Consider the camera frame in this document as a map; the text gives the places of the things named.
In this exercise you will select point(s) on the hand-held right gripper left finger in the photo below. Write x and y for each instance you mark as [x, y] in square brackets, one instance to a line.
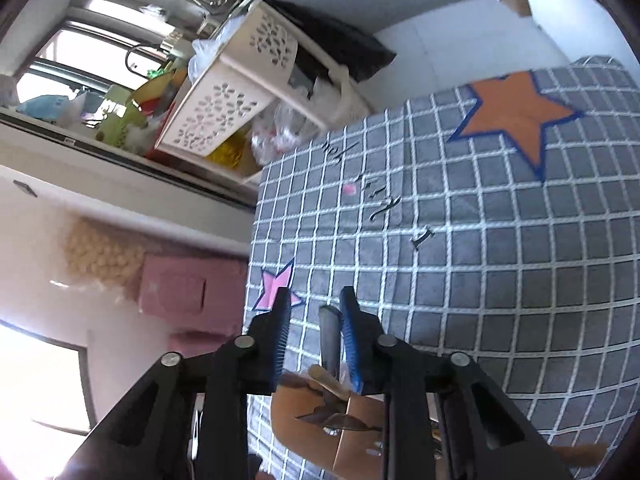
[281, 340]

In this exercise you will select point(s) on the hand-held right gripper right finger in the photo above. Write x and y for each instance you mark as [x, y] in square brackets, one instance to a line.
[352, 345]

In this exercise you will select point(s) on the pale pink utensil holder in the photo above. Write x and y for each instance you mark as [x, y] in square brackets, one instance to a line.
[290, 410]

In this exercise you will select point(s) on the pink box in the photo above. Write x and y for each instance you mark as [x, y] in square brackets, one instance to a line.
[190, 285]

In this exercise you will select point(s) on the grey checked tablecloth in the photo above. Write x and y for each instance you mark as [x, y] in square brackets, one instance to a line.
[475, 260]

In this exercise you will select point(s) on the small pink scrap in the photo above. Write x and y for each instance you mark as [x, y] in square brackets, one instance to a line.
[350, 189]

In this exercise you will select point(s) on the yellow plastic bag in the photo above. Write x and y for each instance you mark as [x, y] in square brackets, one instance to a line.
[230, 152]

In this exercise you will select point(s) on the beige honeycomb panel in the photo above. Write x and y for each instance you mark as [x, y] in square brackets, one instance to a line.
[100, 255]

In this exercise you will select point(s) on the clear plastic bags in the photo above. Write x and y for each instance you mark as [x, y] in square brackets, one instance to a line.
[290, 120]

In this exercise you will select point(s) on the white perforated basket cart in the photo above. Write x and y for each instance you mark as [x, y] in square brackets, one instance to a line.
[215, 110]

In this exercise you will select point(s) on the yellow green bowl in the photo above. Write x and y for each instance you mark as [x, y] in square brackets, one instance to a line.
[120, 115]

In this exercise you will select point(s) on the white plastic bag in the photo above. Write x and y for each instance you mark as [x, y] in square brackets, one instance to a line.
[210, 57]

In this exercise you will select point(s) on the black cloth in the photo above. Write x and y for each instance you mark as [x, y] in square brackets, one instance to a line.
[340, 40]

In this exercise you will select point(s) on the chrome faucet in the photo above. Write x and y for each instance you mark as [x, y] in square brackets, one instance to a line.
[131, 57]

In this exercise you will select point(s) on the light blue cloth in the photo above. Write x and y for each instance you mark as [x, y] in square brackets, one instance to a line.
[42, 107]

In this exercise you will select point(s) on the white sliding door frame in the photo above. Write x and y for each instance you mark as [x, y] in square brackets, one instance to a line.
[100, 160]

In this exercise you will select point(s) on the grey wall switch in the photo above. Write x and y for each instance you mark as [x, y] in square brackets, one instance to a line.
[25, 188]

